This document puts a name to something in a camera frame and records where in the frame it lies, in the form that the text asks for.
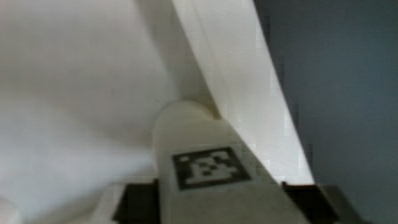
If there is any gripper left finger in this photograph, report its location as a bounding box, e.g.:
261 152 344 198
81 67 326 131
111 183 159 224

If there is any white square tabletop tray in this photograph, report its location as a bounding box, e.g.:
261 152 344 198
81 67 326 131
0 0 314 224

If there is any white leg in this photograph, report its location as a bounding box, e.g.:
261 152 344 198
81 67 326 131
152 101 309 224

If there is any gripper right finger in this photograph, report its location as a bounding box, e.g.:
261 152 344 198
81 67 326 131
282 182 339 224

